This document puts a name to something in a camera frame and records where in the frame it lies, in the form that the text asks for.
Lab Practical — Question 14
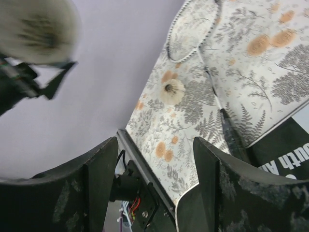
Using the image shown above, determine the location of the floral table mat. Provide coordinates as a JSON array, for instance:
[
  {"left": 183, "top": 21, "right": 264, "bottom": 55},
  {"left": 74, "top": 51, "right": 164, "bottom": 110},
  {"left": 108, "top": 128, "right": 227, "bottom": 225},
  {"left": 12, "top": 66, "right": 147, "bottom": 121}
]
[{"left": 126, "top": 0, "right": 309, "bottom": 203}]

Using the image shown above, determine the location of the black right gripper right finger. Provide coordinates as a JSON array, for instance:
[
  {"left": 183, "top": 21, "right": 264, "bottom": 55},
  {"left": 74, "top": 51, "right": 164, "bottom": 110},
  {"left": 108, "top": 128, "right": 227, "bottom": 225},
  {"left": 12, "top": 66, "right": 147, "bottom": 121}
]
[{"left": 175, "top": 137, "right": 309, "bottom": 232}]

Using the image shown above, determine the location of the black shuttlecock tube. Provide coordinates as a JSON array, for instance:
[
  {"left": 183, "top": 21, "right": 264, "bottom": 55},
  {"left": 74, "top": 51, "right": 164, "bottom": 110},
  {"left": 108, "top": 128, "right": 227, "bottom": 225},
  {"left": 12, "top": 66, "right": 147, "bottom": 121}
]
[{"left": 0, "top": 0, "right": 80, "bottom": 66}]

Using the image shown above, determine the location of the white racket black grip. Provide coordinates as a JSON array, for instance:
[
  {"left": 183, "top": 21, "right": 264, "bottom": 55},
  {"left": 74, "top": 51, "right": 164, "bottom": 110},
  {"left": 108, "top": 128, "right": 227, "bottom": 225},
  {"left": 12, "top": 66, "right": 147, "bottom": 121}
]
[{"left": 165, "top": 0, "right": 247, "bottom": 155}]

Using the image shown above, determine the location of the white shuttlecock on mat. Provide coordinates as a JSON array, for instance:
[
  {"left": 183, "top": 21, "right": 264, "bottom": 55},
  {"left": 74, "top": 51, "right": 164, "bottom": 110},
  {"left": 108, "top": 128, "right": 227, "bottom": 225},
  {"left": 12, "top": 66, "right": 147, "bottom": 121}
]
[{"left": 159, "top": 79, "right": 185, "bottom": 105}]

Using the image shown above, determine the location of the black sport racket cover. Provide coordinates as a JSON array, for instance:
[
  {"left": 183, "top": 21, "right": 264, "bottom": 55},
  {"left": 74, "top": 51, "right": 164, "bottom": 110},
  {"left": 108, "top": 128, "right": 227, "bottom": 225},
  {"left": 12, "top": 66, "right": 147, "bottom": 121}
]
[{"left": 247, "top": 116, "right": 309, "bottom": 180}]

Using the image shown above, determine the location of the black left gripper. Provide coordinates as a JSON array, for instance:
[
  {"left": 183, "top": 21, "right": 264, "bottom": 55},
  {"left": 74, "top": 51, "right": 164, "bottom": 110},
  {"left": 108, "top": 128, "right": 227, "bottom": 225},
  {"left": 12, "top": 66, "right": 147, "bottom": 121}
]
[{"left": 0, "top": 57, "right": 77, "bottom": 115}]

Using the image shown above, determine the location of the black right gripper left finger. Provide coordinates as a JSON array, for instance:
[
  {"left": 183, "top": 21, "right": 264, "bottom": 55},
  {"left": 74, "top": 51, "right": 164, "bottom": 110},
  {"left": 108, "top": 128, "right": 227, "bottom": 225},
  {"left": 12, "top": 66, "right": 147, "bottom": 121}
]
[{"left": 0, "top": 137, "right": 118, "bottom": 232}]

